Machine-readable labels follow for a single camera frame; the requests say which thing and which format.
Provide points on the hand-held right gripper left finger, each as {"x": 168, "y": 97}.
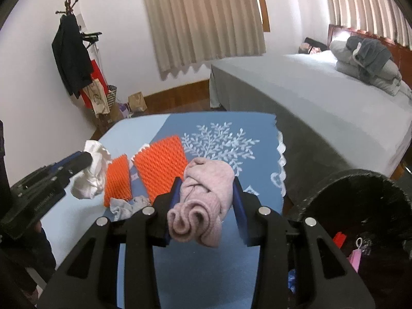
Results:
{"x": 175, "y": 193}

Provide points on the folded light grey duvet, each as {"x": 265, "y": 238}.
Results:
{"x": 344, "y": 58}

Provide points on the wooden window frame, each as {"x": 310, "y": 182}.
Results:
{"x": 262, "y": 0}

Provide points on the wide beige curtain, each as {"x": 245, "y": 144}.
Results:
{"x": 199, "y": 22}

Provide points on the small orange foam mesh sheet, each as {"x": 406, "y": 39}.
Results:
{"x": 117, "y": 180}

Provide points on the black jacket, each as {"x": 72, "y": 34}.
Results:
{"x": 72, "y": 58}

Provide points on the bed with grey sheet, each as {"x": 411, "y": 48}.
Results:
{"x": 322, "y": 109}

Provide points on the brown cardboard box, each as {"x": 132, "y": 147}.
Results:
{"x": 111, "y": 119}

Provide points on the wooden coat rack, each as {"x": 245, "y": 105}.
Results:
{"x": 67, "y": 4}

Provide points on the wooden headboard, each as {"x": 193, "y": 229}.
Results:
{"x": 338, "y": 33}

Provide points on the pink knitted cloth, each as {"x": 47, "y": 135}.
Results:
{"x": 206, "y": 199}

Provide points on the black bag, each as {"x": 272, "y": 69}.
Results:
{"x": 317, "y": 42}

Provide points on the pink pouch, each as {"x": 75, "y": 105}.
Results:
{"x": 355, "y": 257}

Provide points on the blue tree print tablecloth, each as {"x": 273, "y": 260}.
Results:
{"x": 199, "y": 273}

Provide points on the brown paper bag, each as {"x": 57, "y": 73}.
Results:
{"x": 137, "y": 101}

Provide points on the pink bundle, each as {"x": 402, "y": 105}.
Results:
{"x": 307, "y": 50}

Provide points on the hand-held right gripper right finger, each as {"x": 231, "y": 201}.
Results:
{"x": 239, "y": 212}

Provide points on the white tissue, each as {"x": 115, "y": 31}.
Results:
{"x": 91, "y": 170}

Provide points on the blue plastic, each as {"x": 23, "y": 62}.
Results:
{"x": 291, "y": 280}

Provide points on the purple and white object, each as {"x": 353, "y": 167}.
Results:
{"x": 124, "y": 107}

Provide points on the striped bag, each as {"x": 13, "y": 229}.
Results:
{"x": 112, "y": 98}

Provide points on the bin with black liner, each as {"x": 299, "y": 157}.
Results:
{"x": 370, "y": 199}

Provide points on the grey cloth scrap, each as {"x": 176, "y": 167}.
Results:
{"x": 122, "y": 208}

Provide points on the red cloth bag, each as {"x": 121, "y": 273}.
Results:
{"x": 339, "y": 239}

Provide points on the large orange foam mesh sheet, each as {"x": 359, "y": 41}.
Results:
{"x": 161, "y": 167}

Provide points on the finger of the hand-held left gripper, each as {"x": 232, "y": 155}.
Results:
{"x": 69, "y": 158}
{"x": 82, "y": 164}

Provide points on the canvas tote bag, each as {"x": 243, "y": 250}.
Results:
{"x": 98, "y": 98}

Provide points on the dark grey blanket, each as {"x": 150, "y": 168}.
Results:
{"x": 370, "y": 54}

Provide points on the narrow beige curtain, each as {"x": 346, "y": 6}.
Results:
{"x": 363, "y": 6}

